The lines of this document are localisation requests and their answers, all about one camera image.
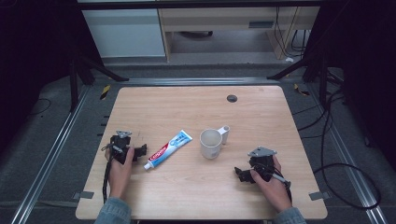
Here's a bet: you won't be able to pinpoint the person's left hand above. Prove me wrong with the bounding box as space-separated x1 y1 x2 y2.
105 146 136 201

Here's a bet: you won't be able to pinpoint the black metal stand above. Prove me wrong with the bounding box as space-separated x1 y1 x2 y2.
266 43 332 108
67 43 131 114

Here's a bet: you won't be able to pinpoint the thin black floor cable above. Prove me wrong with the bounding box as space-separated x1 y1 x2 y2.
25 97 52 119

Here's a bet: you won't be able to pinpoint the person's right hand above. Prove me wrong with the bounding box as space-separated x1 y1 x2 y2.
249 155 293 214

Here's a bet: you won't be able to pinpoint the right hand-held gripper black cable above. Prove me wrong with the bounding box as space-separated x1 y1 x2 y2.
261 166 293 203

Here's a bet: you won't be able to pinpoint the yellow and black tape strip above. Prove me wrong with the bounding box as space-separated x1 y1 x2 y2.
292 82 311 97
99 84 112 102

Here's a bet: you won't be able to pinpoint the long looped black floor cable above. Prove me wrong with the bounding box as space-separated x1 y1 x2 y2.
313 88 383 210

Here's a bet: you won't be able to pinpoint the white cabinet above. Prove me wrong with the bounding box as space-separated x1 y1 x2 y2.
80 7 166 59

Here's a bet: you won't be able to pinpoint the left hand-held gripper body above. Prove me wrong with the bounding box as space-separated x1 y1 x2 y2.
109 130 140 165

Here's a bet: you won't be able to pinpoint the left hand-held gripper black cable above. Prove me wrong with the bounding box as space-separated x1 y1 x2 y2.
102 143 116 204

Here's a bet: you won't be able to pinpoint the white cup with handle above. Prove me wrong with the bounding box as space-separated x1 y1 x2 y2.
199 124 232 161

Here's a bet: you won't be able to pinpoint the black cables under desk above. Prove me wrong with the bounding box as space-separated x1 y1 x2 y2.
273 7 311 60

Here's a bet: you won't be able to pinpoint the blue and red toothpaste tube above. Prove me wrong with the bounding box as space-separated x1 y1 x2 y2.
143 129 193 171

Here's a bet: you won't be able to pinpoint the aluminium floor rail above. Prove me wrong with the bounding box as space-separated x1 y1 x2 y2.
305 83 389 224
9 86 92 224

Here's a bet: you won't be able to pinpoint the grey tape piece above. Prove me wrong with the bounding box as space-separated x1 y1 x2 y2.
308 190 332 202
72 190 95 201

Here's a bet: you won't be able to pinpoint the hand-held gripper black cable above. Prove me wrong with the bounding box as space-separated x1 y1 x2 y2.
102 143 116 204
261 166 293 203

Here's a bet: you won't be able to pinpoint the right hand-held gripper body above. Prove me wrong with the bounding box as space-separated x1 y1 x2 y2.
247 146 278 184

